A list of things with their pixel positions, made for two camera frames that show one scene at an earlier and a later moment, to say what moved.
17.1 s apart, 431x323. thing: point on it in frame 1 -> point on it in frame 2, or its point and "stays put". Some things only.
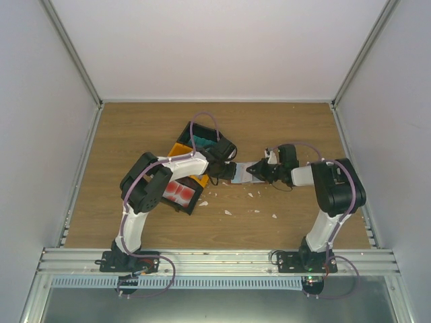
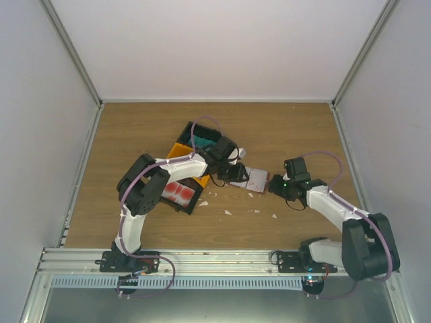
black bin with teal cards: (204, 136) stays put
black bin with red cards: (183, 194) stays put
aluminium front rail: (216, 262) stays put
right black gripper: (260, 173) -> (274, 187)
